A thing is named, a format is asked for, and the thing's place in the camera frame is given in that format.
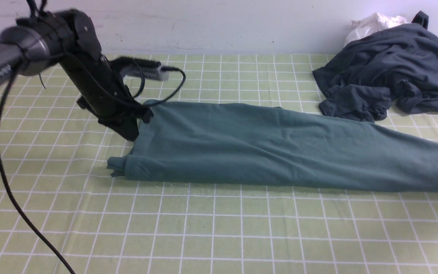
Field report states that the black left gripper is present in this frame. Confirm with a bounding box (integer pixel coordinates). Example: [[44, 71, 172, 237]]
[[57, 11, 153, 142]]

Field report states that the green long-sleeved shirt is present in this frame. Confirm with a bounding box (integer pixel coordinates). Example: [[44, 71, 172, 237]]
[[107, 101, 438, 192]]

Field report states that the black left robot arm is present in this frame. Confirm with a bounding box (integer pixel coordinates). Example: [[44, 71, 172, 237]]
[[0, 9, 168, 142]]

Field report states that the white crumpled garment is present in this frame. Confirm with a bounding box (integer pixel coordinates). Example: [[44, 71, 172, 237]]
[[344, 13, 408, 46]]

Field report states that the dark grey crumpled garment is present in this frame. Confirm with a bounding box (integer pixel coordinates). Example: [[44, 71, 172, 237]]
[[313, 11, 438, 123]]

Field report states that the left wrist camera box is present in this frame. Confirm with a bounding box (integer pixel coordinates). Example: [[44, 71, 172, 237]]
[[108, 57, 169, 81]]

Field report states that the black left camera cable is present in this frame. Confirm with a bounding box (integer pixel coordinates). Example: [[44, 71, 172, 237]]
[[0, 53, 186, 274]]

